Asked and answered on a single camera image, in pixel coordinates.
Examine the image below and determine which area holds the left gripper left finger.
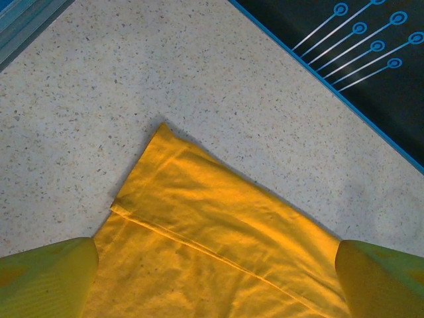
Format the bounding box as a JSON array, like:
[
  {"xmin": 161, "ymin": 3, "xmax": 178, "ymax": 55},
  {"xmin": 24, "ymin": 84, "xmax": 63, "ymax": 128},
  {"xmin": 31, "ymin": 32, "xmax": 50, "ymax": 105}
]
[{"xmin": 0, "ymin": 237, "xmax": 99, "ymax": 318}]

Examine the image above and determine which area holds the aluminium frame post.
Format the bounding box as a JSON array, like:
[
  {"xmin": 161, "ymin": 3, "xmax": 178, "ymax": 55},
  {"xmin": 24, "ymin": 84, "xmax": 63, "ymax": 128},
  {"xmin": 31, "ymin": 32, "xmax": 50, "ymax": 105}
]
[{"xmin": 0, "ymin": 0, "xmax": 76, "ymax": 71}]

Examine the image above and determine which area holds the yellow t-shirt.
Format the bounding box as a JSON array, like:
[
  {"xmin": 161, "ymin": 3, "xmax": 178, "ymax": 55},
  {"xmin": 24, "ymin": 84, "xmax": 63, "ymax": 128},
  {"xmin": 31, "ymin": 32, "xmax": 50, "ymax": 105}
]
[{"xmin": 79, "ymin": 122, "xmax": 352, "ymax": 318}]

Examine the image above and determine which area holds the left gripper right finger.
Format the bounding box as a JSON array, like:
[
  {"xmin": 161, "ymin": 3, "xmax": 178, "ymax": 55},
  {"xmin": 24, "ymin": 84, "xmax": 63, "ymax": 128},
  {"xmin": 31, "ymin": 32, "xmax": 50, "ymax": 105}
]
[{"xmin": 334, "ymin": 240, "xmax": 424, "ymax": 318}]

